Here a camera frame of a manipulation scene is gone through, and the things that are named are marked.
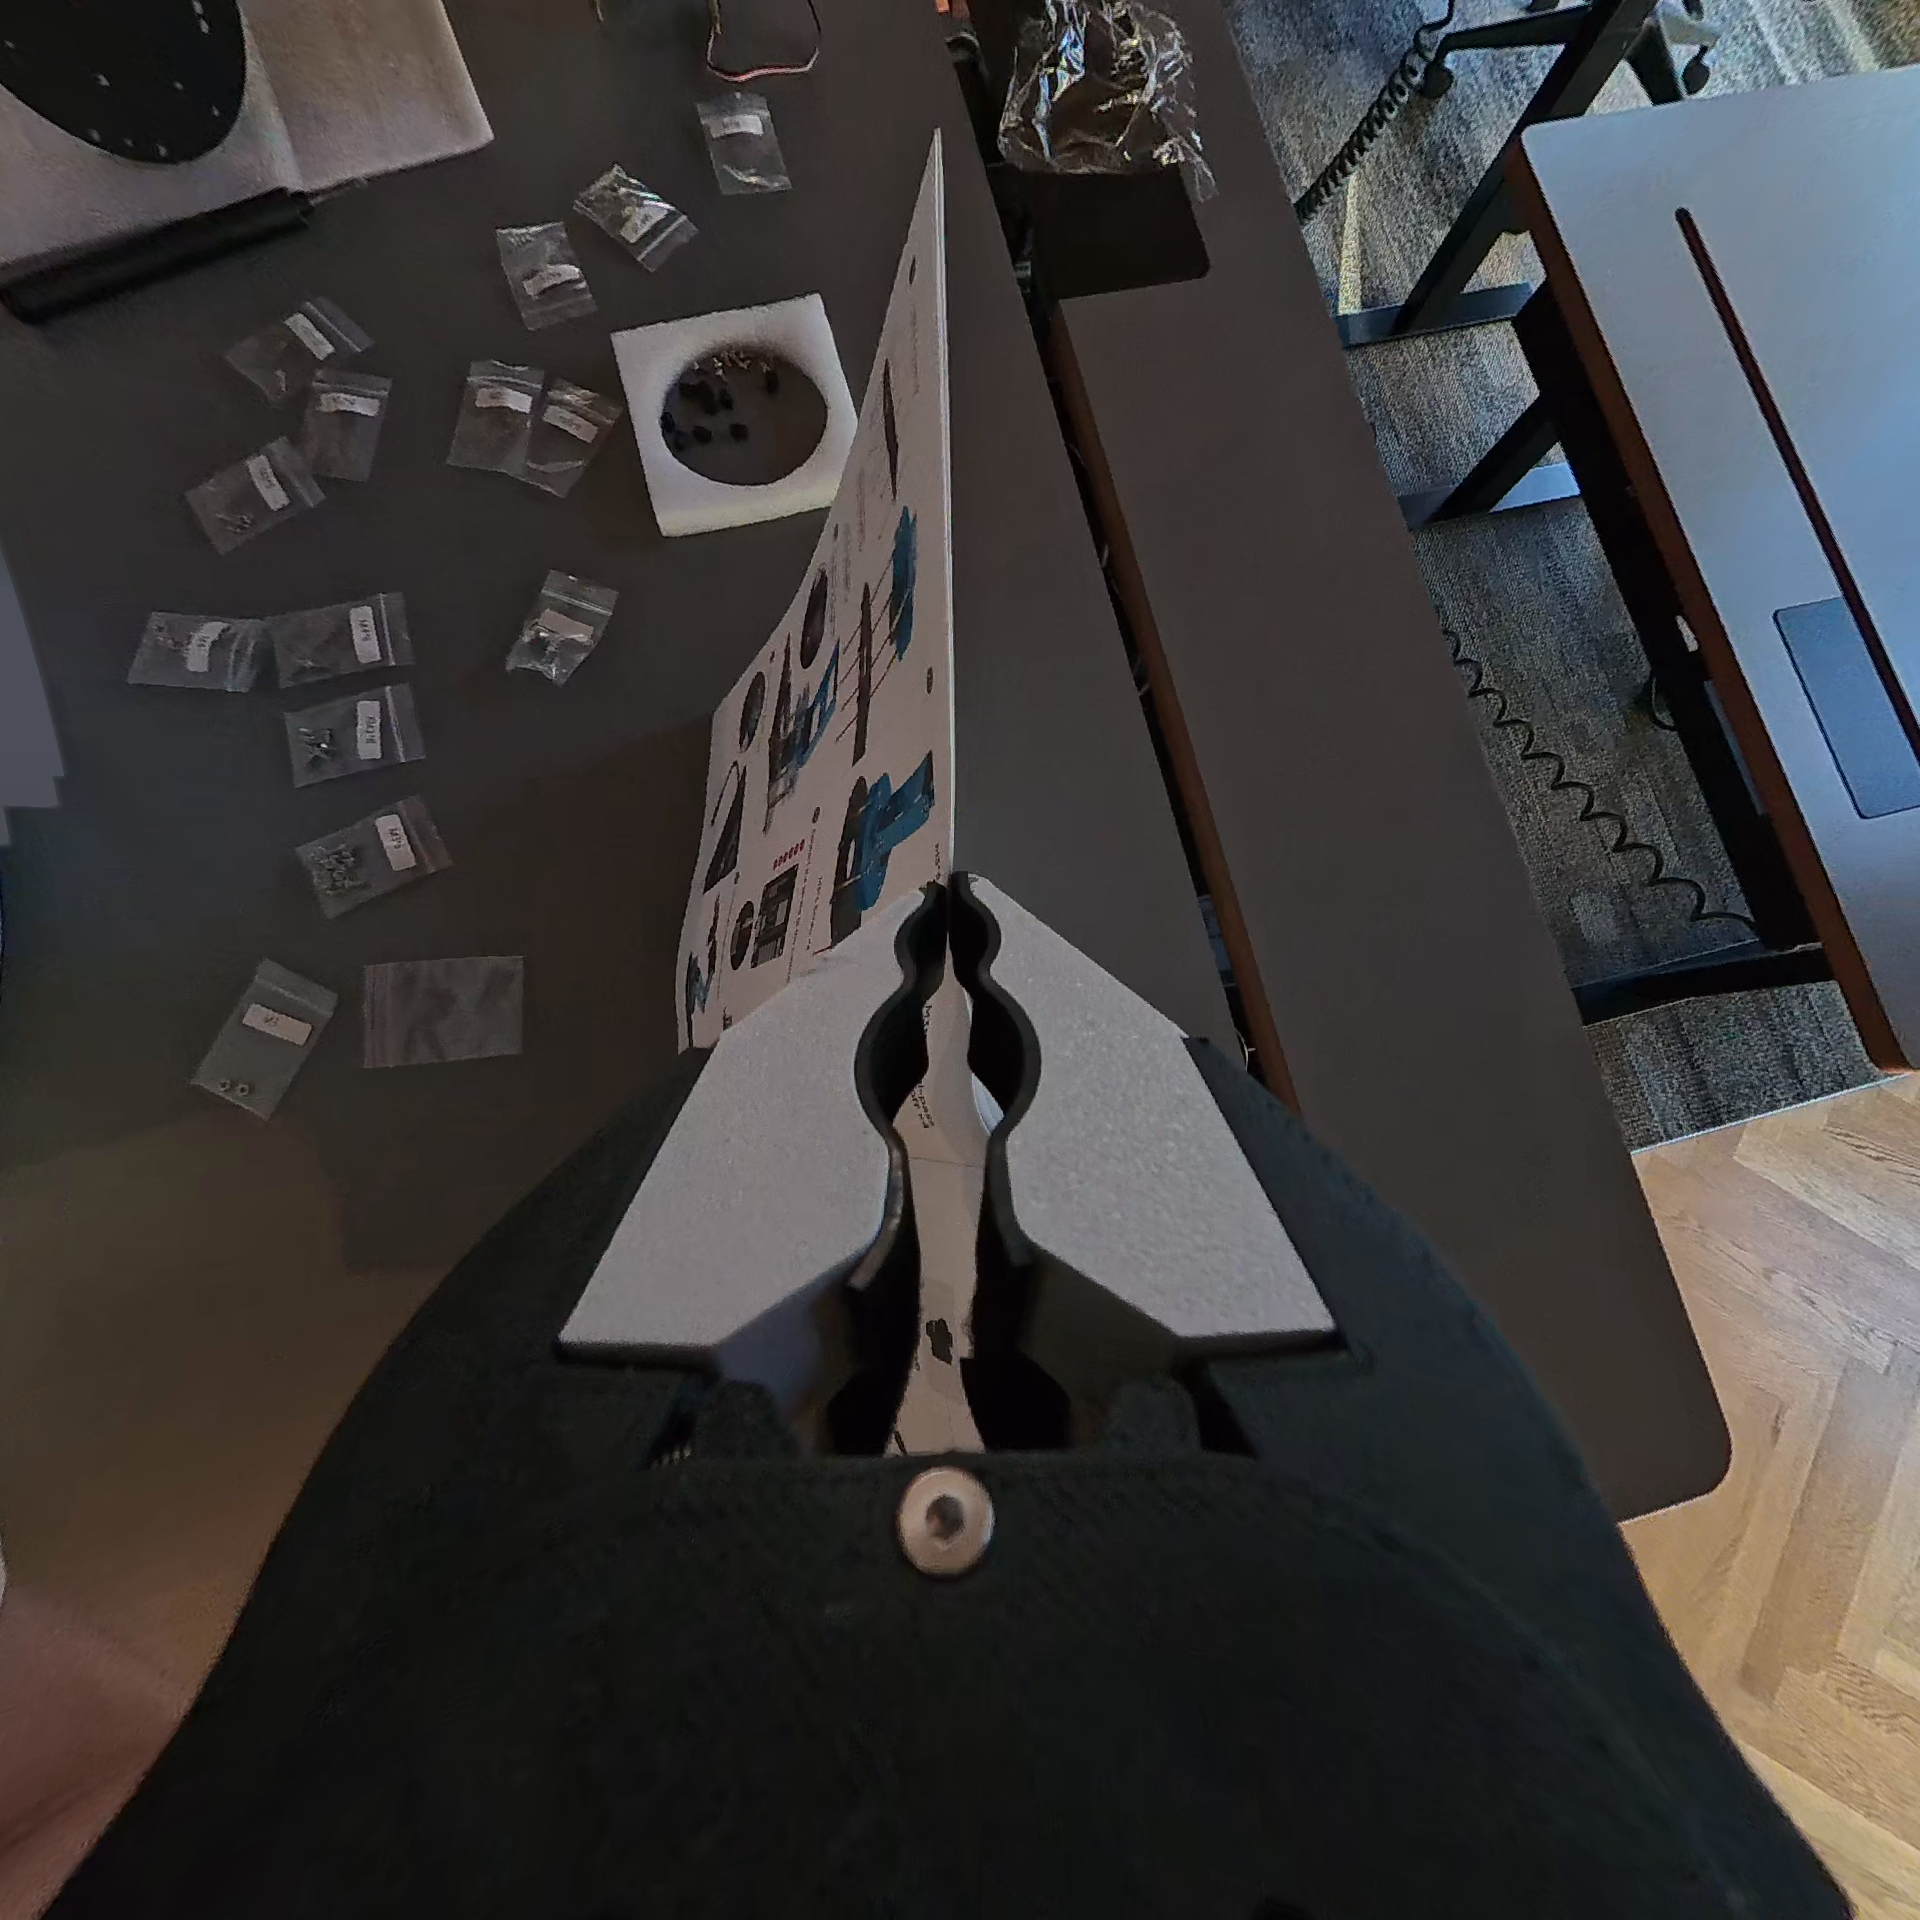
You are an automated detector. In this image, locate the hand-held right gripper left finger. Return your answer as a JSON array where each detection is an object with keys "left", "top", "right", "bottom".
[{"left": 556, "top": 883, "right": 956, "bottom": 1453}]

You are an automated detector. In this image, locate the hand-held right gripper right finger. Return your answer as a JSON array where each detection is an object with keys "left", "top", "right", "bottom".
[{"left": 956, "top": 871, "right": 1343, "bottom": 1453}]

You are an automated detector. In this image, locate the white printed instruction sheet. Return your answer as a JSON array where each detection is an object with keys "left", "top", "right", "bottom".
[{"left": 675, "top": 127, "right": 1007, "bottom": 1453}]

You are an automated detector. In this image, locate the black perforated metal plate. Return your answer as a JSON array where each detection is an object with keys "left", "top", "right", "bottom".
[{"left": 0, "top": 0, "right": 248, "bottom": 164}]

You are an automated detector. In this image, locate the dark desk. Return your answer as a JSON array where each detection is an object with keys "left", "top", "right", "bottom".
[{"left": 0, "top": 0, "right": 1735, "bottom": 1504}]

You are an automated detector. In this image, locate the grey desk with brown edge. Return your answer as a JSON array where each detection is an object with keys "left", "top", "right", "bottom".
[{"left": 1395, "top": 70, "right": 1920, "bottom": 1072}]

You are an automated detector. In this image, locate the scatter of small screw bags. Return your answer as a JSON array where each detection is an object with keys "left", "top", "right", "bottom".
[{"left": 129, "top": 91, "right": 798, "bottom": 1121}]

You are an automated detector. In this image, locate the white foam square with hole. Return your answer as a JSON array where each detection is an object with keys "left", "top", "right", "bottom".
[{"left": 610, "top": 291, "right": 860, "bottom": 537}]

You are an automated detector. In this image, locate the pile of small black screws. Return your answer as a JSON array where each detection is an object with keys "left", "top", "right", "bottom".
[{"left": 657, "top": 347, "right": 790, "bottom": 461}]

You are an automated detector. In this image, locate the black strip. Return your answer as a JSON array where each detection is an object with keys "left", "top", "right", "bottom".
[{"left": 0, "top": 195, "right": 318, "bottom": 327}]

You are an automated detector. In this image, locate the crumpled clear plastic wrap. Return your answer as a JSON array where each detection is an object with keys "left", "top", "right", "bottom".
[{"left": 1000, "top": 0, "right": 1218, "bottom": 196}]

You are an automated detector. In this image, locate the white foam sheet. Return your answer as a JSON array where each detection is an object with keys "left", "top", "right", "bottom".
[{"left": 0, "top": 0, "right": 495, "bottom": 285}]

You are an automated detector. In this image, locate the black coiled cable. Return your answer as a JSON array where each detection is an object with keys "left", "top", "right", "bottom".
[
  {"left": 1439, "top": 621, "right": 1761, "bottom": 932},
  {"left": 1298, "top": 11, "right": 1448, "bottom": 228}
]

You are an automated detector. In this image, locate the black table frame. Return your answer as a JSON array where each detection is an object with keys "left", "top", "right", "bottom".
[{"left": 1339, "top": 0, "right": 1687, "bottom": 347}]

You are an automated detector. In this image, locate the thin servo wire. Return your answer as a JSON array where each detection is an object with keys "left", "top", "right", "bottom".
[{"left": 696, "top": 0, "right": 827, "bottom": 81}]

